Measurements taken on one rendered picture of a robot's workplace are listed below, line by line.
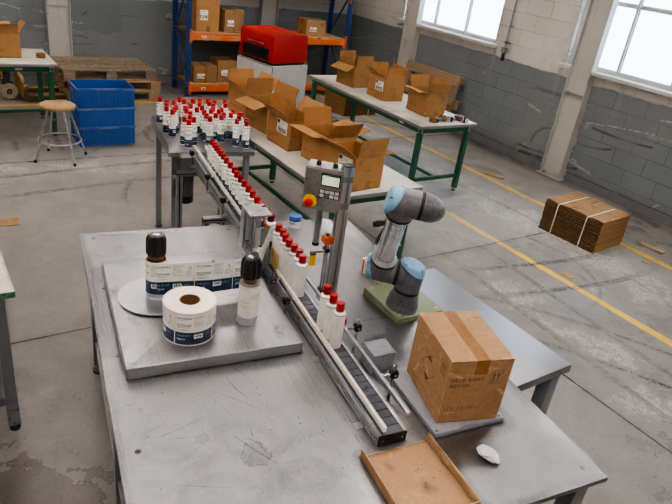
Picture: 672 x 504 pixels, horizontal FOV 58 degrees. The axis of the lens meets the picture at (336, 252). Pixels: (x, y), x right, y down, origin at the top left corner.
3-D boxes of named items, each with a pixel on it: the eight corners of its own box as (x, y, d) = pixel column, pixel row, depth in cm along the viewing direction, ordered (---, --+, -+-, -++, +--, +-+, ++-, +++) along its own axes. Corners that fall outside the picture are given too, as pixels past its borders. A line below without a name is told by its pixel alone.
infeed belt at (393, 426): (240, 230, 333) (241, 223, 331) (255, 229, 337) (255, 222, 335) (381, 444, 203) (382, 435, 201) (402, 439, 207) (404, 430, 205)
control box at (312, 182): (306, 199, 268) (311, 158, 259) (343, 206, 266) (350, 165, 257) (300, 207, 259) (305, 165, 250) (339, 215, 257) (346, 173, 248)
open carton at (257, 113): (230, 123, 533) (233, 80, 516) (273, 120, 560) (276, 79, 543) (253, 136, 508) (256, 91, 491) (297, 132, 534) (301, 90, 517)
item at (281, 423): (79, 237, 309) (79, 233, 308) (345, 220, 372) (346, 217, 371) (147, 633, 143) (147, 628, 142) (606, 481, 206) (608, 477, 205)
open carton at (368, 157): (308, 176, 441) (314, 125, 424) (361, 168, 471) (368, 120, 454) (342, 195, 415) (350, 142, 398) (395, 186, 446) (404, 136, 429)
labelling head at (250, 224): (237, 252, 300) (240, 205, 289) (262, 250, 306) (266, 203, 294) (245, 266, 289) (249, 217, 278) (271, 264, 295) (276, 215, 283)
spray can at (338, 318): (325, 343, 243) (332, 299, 234) (337, 341, 246) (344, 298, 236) (330, 350, 239) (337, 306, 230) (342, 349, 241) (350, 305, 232)
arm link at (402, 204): (393, 290, 274) (425, 206, 233) (360, 282, 274) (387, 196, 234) (396, 270, 282) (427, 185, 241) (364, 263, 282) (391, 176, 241)
